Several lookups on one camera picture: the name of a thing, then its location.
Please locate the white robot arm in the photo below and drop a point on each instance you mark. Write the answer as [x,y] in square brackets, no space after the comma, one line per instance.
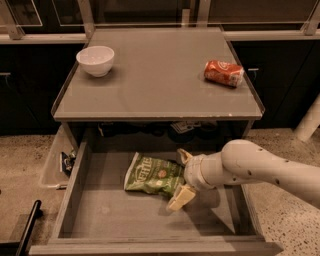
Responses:
[239,162]

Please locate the dark items in bin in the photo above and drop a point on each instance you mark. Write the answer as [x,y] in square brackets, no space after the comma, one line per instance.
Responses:
[67,162]

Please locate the clear plastic storage bin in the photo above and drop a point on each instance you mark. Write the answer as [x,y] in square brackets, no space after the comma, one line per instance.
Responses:
[52,175]

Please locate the green jalapeno chip bag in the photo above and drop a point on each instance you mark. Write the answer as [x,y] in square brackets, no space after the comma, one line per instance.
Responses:
[153,176]

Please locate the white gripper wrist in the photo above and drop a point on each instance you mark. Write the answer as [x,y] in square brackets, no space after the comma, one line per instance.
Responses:
[192,174]

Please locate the grey open drawer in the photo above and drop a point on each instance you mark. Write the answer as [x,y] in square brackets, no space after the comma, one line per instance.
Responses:
[98,217]

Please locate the black bar handle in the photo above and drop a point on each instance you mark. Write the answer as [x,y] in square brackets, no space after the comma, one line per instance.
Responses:
[35,213]

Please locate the orange soda can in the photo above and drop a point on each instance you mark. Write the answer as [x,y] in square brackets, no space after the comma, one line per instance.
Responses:
[224,73]

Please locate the white ceramic bowl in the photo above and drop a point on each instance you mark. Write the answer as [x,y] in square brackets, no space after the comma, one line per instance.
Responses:
[96,60]

